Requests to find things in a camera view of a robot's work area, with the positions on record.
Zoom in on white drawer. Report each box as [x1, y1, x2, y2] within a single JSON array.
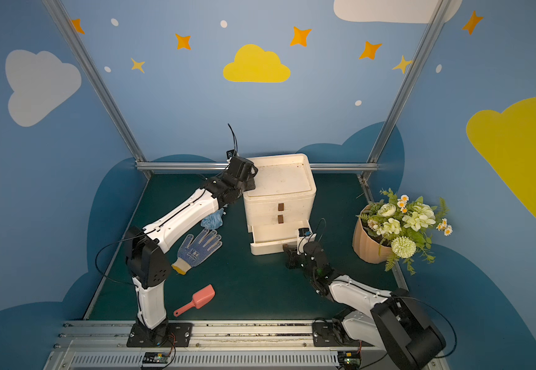
[[250, 220, 313, 256]]

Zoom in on white three-drawer cabinet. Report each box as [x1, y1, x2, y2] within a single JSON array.
[[243, 154, 317, 231]]

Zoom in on light blue umbrella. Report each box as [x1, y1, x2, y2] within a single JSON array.
[[200, 208, 225, 231]]

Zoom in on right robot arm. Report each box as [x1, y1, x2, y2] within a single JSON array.
[[283, 241, 446, 369]]

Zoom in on beige ribbed flower pot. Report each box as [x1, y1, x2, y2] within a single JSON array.
[[352, 219, 392, 264]]

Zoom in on blue dotted work glove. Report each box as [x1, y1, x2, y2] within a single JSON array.
[[172, 229, 223, 275]]

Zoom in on white green artificial flowers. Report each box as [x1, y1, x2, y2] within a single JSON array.
[[357, 189, 453, 276]]

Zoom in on right controller board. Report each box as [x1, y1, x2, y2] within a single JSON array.
[[337, 351, 362, 370]]

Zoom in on controller board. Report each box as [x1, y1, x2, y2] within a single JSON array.
[[142, 351, 171, 368], [337, 351, 362, 370]]

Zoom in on pink plastic scoop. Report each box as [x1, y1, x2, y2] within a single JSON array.
[[173, 285, 216, 317]]

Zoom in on left controller board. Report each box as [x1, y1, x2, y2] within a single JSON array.
[[142, 351, 171, 368]]

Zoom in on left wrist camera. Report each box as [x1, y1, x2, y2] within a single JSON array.
[[226, 149, 237, 161]]

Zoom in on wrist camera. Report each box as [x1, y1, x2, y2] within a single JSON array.
[[226, 149, 237, 161], [298, 228, 312, 238]]

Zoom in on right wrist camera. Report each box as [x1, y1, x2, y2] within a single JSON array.
[[298, 228, 312, 238]]

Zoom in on horizontal aluminium frame bar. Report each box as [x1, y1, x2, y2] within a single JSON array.
[[135, 161, 379, 173]]

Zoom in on right aluminium frame post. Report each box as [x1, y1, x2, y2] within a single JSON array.
[[367, 0, 451, 167]]

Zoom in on aluminium frame post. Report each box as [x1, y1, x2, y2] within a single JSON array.
[[367, 0, 451, 167], [42, 0, 146, 164]]

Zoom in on left aluminium frame post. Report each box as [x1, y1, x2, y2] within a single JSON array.
[[42, 0, 146, 164]]

